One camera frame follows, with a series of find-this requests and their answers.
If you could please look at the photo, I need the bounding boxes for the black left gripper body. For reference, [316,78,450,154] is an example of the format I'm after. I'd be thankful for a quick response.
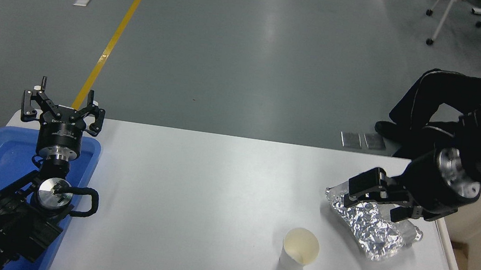
[35,104,88,161]

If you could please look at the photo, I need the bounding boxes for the crumpled foil tray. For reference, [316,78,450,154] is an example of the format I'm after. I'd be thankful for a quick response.
[317,177,429,267]

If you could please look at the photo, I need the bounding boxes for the seated person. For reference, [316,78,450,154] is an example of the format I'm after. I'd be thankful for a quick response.
[370,61,481,170]

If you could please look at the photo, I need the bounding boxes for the metal floor plate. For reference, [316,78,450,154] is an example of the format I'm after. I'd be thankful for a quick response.
[339,131,364,149]
[362,132,388,151]

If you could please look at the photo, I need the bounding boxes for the white paper cup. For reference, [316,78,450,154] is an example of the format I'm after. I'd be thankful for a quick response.
[278,225,322,270]

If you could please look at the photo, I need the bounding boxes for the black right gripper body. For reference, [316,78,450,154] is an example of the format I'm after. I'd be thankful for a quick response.
[397,147,468,224]

